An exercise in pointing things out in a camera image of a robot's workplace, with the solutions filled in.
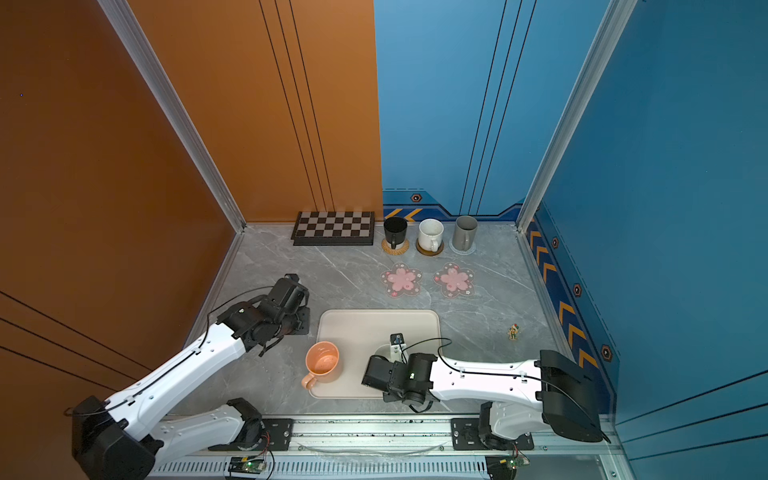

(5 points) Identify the orange pink mug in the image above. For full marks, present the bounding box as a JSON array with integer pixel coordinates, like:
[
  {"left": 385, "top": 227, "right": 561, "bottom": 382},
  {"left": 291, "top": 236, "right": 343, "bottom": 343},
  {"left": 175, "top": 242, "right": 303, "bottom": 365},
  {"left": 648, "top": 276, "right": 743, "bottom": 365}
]
[{"left": 301, "top": 341, "right": 343, "bottom": 390}]

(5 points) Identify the pink flower coaster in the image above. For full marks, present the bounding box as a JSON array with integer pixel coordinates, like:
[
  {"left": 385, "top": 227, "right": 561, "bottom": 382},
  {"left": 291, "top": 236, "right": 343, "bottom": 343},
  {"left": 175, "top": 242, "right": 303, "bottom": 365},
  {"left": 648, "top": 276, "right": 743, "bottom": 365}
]
[
  {"left": 432, "top": 262, "right": 475, "bottom": 299},
  {"left": 381, "top": 263, "right": 423, "bottom": 298}
]

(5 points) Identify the brown wooden round coaster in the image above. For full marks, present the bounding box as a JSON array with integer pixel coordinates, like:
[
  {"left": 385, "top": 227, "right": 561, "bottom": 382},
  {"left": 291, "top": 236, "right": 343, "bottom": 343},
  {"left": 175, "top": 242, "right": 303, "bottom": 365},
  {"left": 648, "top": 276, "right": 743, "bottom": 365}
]
[{"left": 416, "top": 241, "right": 445, "bottom": 257}]

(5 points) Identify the woven rattan round coaster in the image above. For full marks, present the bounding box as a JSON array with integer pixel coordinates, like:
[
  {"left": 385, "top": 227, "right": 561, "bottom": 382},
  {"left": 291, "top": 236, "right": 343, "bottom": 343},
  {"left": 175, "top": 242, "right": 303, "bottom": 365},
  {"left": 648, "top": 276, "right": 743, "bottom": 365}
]
[{"left": 381, "top": 239, "right": 410, "bottom": 256}]

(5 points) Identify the grey mug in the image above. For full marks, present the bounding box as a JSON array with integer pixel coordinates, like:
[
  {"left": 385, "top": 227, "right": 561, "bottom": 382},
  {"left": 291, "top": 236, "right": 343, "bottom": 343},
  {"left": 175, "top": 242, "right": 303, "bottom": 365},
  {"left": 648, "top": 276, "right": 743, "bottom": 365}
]
[{"left": 451, "top": 216, "right": 479, "bottom": 252}]

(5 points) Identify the black mug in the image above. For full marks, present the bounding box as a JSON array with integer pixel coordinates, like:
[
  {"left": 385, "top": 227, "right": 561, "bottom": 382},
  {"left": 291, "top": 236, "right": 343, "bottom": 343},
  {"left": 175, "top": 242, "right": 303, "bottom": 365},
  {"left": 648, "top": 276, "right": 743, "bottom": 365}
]
[{"left": 383, "top": 216, "right": 408, "bottom": 247}]

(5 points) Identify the white mug purple handle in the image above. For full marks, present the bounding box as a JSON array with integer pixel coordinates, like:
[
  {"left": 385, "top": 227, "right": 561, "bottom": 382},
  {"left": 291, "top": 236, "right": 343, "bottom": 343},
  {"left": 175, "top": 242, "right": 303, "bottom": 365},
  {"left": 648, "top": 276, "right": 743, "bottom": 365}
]
[{"left": 375, "top": 345, "right": 393, "bottom": 361}]

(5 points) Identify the blue woven round coaster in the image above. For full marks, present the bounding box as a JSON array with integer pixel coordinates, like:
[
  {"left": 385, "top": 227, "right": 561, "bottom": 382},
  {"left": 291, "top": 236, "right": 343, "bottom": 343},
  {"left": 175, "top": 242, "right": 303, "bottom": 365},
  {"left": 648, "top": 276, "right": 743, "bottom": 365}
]
[{"left": 449, "top": 243, "right": 477, "bottom": 256}]

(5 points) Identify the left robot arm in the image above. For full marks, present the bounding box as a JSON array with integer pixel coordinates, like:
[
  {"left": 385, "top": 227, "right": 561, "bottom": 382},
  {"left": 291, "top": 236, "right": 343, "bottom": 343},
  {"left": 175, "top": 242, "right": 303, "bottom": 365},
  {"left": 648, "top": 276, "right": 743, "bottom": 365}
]
[{"left": 69, "top": 274, "right": 310, "bottom": 479}]

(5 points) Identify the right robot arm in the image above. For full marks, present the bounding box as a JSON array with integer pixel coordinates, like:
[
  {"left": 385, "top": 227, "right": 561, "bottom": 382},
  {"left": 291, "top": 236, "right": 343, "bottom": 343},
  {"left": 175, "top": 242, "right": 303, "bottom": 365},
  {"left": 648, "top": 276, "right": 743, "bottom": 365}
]
[{"left": 361, "top": 350, "right": 608, "bottom": 450}]

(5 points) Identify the beige plastic tray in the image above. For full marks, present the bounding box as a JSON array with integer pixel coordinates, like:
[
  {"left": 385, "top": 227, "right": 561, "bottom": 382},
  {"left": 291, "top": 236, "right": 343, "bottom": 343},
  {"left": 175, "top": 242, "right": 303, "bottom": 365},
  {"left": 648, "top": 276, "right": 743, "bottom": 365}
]
[{"left": 309, "top": 309, "right": 440, "bottom": 400}]

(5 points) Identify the black white chessboard box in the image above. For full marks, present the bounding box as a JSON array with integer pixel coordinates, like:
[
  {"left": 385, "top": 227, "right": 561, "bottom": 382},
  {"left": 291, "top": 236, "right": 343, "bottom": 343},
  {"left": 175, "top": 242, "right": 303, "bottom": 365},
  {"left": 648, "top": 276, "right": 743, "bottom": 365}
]
[{"left": 291, "top": 211, "right": 375, "bottom": 247}]

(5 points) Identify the small gold figurine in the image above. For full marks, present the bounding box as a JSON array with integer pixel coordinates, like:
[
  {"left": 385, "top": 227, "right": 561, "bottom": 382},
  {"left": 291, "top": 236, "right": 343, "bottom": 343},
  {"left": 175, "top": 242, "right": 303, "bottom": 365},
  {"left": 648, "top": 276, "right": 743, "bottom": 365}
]
[{"left": 508, "top": 324, "right": 519, "bottom": 341}]

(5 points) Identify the right green circuit board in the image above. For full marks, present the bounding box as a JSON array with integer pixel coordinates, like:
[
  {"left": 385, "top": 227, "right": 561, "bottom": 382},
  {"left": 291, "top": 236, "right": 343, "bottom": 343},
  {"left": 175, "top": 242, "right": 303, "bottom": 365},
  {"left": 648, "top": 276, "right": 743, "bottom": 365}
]
[{"left": 485, "top": 456, "right": 530, "bottom": 480}]

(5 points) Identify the green circuit board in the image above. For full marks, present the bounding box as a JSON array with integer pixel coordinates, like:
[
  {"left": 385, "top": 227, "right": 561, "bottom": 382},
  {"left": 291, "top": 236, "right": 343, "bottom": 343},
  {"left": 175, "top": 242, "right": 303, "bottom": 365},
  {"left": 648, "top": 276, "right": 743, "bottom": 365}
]
[
  {"left": 227, "top": 456, "right": 270, "bottom": 478},
  {"left": 485, "top": 456, "right": 530, "bottom": 480}
]

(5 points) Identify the left green circuit board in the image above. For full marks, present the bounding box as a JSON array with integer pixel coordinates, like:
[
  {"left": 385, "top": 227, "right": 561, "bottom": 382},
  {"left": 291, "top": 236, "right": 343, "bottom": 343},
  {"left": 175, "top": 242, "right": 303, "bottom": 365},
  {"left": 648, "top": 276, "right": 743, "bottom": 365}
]
[{"left": 227, "top": 456, "right": 270, "bottom": 478}]

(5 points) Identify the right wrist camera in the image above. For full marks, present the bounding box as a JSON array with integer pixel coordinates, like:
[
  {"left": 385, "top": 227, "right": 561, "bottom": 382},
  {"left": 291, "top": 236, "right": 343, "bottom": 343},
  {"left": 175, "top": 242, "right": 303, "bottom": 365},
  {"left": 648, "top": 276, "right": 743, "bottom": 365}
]
[{"left": 389, "top": 333, "right": 406, "bottom": 363}]

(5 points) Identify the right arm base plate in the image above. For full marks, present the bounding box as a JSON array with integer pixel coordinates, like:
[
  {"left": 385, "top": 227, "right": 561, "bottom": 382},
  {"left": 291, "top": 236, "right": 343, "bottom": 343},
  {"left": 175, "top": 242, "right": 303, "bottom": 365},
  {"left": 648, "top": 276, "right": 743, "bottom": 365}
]
[{"left": 450, "top": 417, "right": 535, "bottom": 452}]

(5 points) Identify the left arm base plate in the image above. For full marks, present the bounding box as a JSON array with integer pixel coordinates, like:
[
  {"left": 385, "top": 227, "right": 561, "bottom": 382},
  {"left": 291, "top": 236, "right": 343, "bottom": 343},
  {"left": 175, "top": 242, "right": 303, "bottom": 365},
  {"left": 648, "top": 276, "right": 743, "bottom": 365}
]
[{"left": 208, "top": 418, "right": 294, "bottom": 453}]

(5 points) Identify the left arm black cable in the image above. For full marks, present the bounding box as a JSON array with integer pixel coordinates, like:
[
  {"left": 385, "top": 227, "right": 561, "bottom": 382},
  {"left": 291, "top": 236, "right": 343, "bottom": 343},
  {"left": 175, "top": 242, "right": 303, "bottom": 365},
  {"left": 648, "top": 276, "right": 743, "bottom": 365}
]
[{"left": 64, "top": 284, "right": 277, "bottom": 418}]

